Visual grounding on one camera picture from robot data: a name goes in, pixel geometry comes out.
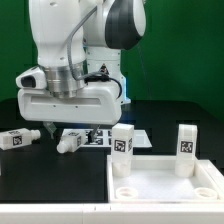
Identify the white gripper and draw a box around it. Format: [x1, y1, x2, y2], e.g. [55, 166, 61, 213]
[18, 82, 122, 143]

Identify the white square tabletop tray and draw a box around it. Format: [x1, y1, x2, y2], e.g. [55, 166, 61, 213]
[107, 155, 224, 204]

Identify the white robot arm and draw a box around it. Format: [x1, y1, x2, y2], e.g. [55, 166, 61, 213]
[16, 0, 146, 128]

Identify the white marker sheet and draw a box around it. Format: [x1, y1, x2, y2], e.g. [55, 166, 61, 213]
[62, 128, 153, 149]

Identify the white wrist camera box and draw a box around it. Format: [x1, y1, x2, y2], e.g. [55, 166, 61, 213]
[16, 66, 47, 90]

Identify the white front rail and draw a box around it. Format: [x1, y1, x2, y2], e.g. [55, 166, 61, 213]
[0, 204, 224, 224]

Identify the white right obstacle wall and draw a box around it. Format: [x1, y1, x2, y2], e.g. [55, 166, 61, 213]
[200, 160, 224, 188]

